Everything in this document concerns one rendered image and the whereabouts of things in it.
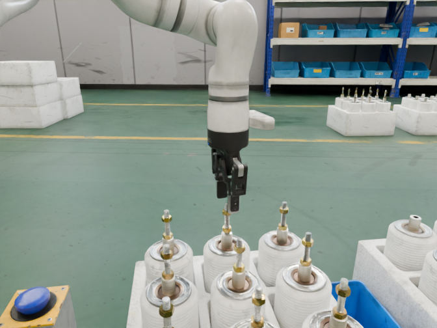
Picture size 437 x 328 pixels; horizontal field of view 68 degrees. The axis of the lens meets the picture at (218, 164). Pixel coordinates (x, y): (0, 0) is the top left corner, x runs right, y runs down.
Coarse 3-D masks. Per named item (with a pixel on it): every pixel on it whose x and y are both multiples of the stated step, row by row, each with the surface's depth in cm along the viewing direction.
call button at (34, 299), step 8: (32, 288) 43; (40, 288) 43; (24, 296) 42; (32, 296) 42; (40, 296) 42; (48, 296) 42; (16, 304) 41; (24, 304) 40; (32, 304) 41; (40, 304) 41; (24, 312) 40; (32, 312) 41
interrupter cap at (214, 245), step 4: (216, 236) 69; (220, 236) 69; (232, 236) 69; (236, 236) 69; (212, 240) 68; (216, 240) 68; (220, 240) 68; (232, 240) 68; (236, 240) 68; (208, 244) 66; (212, 244) 67; (216, 244) 67; (220, 244) 67; (232, 244) 67; (244, 244) 66; (212, 248) 65; (216, 248) 65; (220, 248) 66; (232, 248) 66; (212, 252) 64; (216, 252) 64; (220, 252) 64; (224, 252) 64; (228, 252) 64; (232, 252) 64
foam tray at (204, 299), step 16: (256, 256) 75; (144, 272) 70; (256, 272) 70; (272, 288) 65; (208, 304) 62; (272, 304) 65; (336, 304) 61; (128, 320) 57; (208, 320) 57; (272, 320) 57
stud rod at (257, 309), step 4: (256, 288) 41; (260, 288) 41; (256, 292) 41; (260, 292) 41; (256, 296) 42; (260, 296) 41; (256, 308) 42; (260, 308) 42; (256, 312) 42; (260, 312) 42; (256, 316) 43; (260, 316) 43; (256, 320) 43; (260, 320) 43
